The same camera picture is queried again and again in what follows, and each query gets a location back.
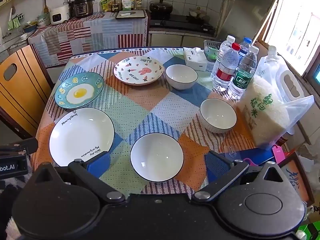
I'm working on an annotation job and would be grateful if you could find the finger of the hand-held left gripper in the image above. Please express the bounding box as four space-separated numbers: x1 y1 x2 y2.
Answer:
0 137 39 153

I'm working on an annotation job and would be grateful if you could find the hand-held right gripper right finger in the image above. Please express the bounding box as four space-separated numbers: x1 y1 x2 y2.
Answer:
191 150 284 204

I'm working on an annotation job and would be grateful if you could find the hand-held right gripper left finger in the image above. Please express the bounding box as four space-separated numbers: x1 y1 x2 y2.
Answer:
32 151 126 205

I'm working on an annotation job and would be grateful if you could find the white black-rimmed bowl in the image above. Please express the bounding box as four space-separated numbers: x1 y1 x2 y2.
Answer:
199 98 237 134
165 64 198 90
130 132 184 182

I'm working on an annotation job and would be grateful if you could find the large white black-rimmed plate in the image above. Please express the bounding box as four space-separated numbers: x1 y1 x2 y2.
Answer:
49 107 115 167

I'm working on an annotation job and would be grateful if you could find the dark blue notebook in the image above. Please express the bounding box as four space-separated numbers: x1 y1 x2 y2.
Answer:
217 147 275 166

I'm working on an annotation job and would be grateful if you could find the wooden chair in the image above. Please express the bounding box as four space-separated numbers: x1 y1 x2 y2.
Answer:
0 44 54 139

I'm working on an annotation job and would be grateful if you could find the pink card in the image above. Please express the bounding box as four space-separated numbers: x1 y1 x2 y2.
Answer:
272 145 284 164

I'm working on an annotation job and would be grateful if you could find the blue fried egg plate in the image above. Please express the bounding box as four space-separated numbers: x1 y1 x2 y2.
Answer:
54 72 104 109

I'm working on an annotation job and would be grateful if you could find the clear bag of rice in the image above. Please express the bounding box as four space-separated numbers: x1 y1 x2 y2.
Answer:
236 46 315 150

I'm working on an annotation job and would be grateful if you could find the printed cardboard box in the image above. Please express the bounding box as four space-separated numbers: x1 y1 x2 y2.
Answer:
279 152 315 207

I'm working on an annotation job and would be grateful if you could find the green label water bottle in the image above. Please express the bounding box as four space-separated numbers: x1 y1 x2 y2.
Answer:
228 45 258 100

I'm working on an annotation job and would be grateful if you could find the red label water bottle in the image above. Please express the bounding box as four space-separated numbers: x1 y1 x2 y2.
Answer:
211 42 240 92

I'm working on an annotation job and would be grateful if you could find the pink rabbit print plate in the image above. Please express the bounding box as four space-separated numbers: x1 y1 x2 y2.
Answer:
113 57 165 86

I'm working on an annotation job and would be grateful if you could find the white tissue pack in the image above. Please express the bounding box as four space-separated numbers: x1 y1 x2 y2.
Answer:
182 47 208 72

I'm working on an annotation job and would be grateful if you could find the grey plastic basket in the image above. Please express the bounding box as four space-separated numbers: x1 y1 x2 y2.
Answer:
203 40 223 63

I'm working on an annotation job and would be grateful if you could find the blue cap water bottle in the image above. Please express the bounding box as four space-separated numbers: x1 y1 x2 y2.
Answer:
237 37 252 63

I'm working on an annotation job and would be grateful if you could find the green rag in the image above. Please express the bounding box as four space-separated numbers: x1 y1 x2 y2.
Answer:
7 17 21 30

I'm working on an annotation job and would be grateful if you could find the clear label water bottle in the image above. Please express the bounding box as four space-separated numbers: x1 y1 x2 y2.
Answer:
217 35 236 60

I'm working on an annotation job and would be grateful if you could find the striped patchwork counter cloth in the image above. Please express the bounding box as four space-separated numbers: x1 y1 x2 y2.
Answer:
27 10 149 68

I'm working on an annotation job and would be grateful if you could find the white enamel pot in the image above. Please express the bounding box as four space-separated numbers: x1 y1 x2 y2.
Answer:
37 12 51 27

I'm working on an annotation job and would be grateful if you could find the counter cabinet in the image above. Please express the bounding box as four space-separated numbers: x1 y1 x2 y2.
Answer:
149 30 216 48

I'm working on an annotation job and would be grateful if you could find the white toaster appliance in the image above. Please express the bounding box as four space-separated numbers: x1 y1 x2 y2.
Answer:
49 4 70 25

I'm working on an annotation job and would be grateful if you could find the black gas stove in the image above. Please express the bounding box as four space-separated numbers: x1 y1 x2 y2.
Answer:
149 14 215 34

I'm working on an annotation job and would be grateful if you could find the black electric pressure cooker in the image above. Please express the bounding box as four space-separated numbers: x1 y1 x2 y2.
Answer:
69 0 94 18

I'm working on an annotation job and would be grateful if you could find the black-edged cutting board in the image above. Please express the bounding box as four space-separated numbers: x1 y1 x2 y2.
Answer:
115 10 146 20

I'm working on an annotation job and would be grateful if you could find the white pot with lid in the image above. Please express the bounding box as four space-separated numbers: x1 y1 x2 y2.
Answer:
189 6 207 20

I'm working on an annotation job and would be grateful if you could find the window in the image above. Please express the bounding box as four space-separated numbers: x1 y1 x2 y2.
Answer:
262 0 320 77

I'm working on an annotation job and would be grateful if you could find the black wok with lid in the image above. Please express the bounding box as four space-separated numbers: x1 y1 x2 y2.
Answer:
149 0 173 18

